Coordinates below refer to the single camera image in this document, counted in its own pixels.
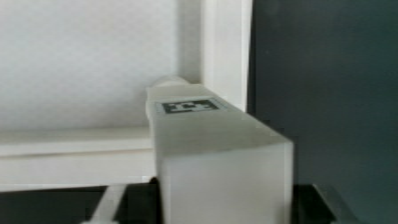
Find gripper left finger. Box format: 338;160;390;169
83;178;164;224

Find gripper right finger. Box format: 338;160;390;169
292;184;356;224

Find white desk leg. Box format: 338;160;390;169
147;77;294;224

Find white desk top tray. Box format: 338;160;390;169
0;0;255;192

